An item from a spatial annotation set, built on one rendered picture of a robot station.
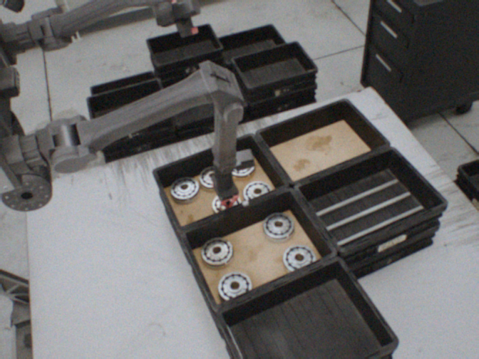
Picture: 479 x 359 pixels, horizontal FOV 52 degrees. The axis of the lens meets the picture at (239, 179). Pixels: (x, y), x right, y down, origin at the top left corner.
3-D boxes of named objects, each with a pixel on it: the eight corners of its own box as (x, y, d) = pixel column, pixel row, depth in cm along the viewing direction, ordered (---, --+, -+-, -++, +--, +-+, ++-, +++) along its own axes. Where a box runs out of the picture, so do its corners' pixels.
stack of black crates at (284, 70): (253, 150, 286) (247, 89, 252) (237, 119, 305) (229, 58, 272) (316, 132, 292) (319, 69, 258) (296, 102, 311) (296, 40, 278)
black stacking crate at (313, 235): (219, 328, 145) (214, 310, 137) (185, 252, 164) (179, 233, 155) (336, 275, 154) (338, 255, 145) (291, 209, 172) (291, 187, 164)
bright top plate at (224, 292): (227, 308, 144) (227, 307, 144) (213, 281, 151) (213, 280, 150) (257, 293, 147) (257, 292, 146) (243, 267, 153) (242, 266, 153)
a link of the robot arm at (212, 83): (219, 45, 105) (234, 85, 101) (234, 75, 117) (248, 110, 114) (35, 127, 110) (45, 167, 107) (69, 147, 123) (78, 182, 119)
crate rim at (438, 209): (339, 258, 146) (339, 254, 145) (291, 190, 165) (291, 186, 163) (449, 209, 155) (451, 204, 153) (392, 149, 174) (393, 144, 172)
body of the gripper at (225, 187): (228, 174, 167) (227, 159, 162) (239, 195, 161) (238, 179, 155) (210, 180, 166) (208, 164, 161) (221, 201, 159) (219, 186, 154)
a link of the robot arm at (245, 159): (214, 142, 149) (223, 168, 146) (249, 133, 151) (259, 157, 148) (212, 158, 160) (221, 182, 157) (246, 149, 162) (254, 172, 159)
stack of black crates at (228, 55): (232, 110, 312) (227, 65, 286) (218, 82, 331) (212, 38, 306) (291, 92, 318) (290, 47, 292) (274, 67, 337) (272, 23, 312)
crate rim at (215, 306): (215, 314, 138) (214, 310, 136) (179, 236, 157) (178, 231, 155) (338, 258, 146) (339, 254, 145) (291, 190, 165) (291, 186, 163)
